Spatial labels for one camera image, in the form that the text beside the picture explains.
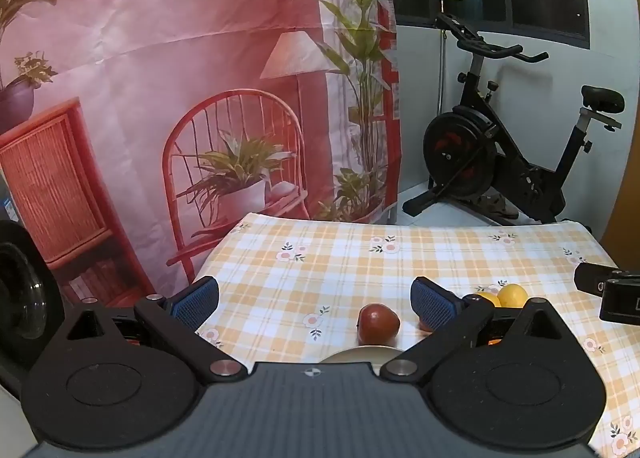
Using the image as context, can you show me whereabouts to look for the black exercise bike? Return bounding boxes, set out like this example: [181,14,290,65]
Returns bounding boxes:
[402,12,626,227]

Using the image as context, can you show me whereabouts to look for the checked floral tablecloth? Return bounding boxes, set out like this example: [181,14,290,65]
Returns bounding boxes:
[192,213,640,458]

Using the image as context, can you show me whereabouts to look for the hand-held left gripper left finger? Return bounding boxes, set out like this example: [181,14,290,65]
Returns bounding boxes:
[67,276,247,383]

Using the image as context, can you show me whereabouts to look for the red apple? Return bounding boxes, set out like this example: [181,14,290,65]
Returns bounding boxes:
[357,304,401,346]

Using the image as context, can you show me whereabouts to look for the white plate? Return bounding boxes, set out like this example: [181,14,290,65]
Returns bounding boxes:
[319,345,403,365]

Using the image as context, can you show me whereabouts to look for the wooden door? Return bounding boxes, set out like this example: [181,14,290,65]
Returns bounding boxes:
[602,138,640,263]

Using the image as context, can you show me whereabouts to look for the printed pink wall tapestry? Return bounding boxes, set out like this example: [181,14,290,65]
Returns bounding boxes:
[0,0,404,311]

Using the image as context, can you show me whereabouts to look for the yellow lemon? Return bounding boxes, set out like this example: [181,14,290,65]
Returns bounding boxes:
[496,284,529,309]
[465,292,502,309]

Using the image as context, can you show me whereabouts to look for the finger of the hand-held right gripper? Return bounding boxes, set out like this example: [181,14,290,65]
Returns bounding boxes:
[574,263,621,297]

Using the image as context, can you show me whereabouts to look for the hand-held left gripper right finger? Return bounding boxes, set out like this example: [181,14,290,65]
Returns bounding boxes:
[382,276,576,384]

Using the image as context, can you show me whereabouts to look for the brown sandal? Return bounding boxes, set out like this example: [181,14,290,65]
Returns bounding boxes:
[475,192,521,221]

